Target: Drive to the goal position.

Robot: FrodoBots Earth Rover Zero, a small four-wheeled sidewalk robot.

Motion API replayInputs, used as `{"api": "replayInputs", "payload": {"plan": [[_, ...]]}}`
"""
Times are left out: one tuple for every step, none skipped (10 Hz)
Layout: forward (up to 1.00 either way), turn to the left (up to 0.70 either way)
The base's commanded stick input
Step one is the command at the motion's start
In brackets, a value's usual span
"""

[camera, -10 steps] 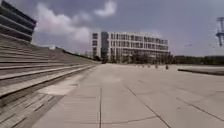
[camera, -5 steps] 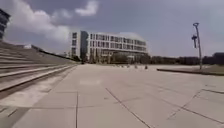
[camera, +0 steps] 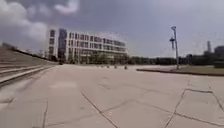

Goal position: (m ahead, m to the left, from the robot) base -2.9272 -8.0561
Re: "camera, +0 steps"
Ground grey concrete slab plaza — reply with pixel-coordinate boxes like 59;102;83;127
0;63;224;128

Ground white multi-storey building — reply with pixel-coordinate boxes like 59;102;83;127
47;27;130;65

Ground distant row of trees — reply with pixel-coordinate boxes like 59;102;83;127
127;53;214;66

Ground tall lamp pole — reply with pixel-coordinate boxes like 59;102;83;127
168;25;181;71

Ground flat grass bed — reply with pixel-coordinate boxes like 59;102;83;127
135;64;224;77

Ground wide concrete steps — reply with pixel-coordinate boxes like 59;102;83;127
0;45;57;88

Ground distant grey building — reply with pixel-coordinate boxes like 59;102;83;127
203;40;224;70

